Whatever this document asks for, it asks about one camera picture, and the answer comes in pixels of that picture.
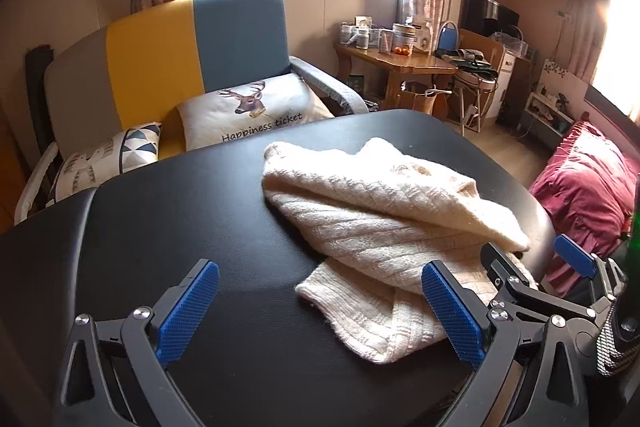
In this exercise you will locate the white canister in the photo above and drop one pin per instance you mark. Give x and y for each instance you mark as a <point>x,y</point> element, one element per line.
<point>403,38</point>

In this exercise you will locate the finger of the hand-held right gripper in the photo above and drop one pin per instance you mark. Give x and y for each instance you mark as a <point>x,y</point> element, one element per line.
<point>515,284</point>
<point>575,254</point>

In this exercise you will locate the cream knit sweater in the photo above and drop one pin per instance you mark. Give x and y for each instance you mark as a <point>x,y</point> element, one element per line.
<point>380,227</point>

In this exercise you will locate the black television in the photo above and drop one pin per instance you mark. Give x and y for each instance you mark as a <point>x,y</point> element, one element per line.
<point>487,14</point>

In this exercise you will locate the deer print pillow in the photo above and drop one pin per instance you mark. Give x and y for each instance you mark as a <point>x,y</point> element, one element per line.
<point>260,112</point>

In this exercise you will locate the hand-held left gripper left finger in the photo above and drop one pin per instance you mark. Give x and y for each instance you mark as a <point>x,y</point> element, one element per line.
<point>187,314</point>

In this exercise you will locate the bright side window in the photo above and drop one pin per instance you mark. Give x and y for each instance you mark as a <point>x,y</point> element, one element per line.
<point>620,47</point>

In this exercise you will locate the wooden desk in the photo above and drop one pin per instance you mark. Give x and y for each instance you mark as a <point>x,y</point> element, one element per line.
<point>400,64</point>

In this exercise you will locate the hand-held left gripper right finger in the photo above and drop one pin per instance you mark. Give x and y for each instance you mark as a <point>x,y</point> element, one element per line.
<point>452,317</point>

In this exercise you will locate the grey yellow blue sofa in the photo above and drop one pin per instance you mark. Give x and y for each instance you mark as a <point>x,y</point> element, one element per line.
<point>150,57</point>

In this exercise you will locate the pile of oranges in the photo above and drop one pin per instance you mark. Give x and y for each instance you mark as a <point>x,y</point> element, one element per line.
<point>402,51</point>

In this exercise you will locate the low white shelf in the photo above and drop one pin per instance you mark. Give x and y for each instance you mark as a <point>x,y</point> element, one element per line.
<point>547,117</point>

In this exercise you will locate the white round stool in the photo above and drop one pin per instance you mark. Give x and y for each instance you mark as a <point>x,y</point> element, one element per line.
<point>477,82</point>

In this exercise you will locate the pink bedding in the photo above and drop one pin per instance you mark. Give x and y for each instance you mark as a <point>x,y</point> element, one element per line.
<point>585,187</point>

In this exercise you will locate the triangle pattern pillow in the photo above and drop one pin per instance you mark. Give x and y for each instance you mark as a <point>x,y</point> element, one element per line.
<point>115,152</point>

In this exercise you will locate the brown paper bag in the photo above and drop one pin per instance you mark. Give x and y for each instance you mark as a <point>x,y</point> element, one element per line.
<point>417,99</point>

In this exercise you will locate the wooden chair back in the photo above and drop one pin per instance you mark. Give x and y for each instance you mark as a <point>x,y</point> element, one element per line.
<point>480,47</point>

